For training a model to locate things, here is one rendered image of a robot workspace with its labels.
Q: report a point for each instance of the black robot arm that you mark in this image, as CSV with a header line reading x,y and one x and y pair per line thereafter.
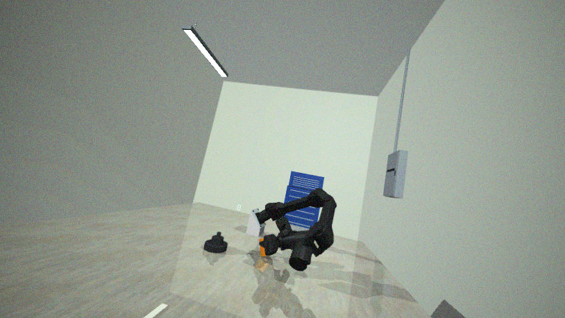
x,y
321,232

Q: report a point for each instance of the orange knob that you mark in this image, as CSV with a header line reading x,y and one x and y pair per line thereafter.
x,y
261,248

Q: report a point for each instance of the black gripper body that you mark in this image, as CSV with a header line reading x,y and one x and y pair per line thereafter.
x,y
272,243

